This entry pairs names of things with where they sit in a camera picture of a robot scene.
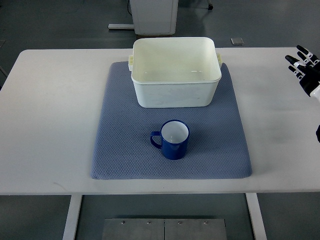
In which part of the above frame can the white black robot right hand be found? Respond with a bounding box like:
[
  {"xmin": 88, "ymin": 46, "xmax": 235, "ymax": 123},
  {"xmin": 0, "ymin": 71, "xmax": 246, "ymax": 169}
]
[{"xmin": 285, "ymin": 45, "xmax": 320, "ymax": 101}]

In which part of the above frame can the blue mug white inside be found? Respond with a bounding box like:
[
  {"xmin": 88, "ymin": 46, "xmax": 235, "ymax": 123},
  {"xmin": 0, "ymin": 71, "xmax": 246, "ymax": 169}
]
[{"xmin": 150, "ymin": 119, "xmax": 190, "ymax": 161}]

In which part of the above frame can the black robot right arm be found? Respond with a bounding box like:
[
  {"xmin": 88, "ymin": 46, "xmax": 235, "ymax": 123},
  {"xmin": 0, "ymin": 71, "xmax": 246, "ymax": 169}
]
[{"xmin": 315, "ymin": 125, "xmax": 320, "ymax": 143}]

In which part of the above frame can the white plastic box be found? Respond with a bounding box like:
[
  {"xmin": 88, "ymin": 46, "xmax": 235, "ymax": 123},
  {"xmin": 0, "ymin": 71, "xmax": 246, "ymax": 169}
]
[{"xmin": 128, "ymin": 37, "xmax": 222, "ymax": 108}]

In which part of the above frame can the small grey floor socket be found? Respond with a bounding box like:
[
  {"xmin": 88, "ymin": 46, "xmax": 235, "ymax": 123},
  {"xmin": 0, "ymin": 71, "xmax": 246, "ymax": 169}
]
[{"xmin": 230, "ymin": 37, "xmax": 245, "ymax": 46}]

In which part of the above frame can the white right table leg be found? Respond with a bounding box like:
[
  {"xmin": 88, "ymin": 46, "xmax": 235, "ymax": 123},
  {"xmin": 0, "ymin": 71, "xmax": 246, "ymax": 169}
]
[{"xmin": 245, "ymin": 193, "xmax": 267, "ymax": 240}]

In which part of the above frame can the white table leg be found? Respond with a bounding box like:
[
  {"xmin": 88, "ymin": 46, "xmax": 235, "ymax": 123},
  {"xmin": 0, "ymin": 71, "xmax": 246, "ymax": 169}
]
[
  {"xmin": 62, "ymin": 194, "xmax": 83, "ymax": 240},
  {"xmin": 245, "ymin": 193, "xmax": 267, "ymax": 240}
]

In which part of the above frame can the white cabinet on floor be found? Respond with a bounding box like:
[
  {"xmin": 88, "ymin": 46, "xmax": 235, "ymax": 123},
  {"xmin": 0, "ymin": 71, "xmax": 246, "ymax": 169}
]
[{"xmin": 108, "ymin": 0, "xmax": 179, "ymax": 36}]

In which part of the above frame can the blue quilted mat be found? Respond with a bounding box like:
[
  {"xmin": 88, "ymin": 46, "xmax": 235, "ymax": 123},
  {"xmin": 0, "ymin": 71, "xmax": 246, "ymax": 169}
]
[{"xmin": 91, "ymin": 62, "xmax": 252, "ymax": 180}]

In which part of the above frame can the grey metal floor plate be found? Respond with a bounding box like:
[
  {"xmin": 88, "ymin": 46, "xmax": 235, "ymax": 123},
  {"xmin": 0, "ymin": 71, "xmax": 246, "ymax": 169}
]
[{"xmin": 102, "ymin": 218, "xmax": 227, "ymax": 240}]

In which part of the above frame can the white left table leg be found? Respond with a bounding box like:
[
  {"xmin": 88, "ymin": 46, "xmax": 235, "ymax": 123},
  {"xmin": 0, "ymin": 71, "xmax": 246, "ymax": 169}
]
[{"xmin": 62, "ymin": 194, "xmax": 83, "ymax": 240}]

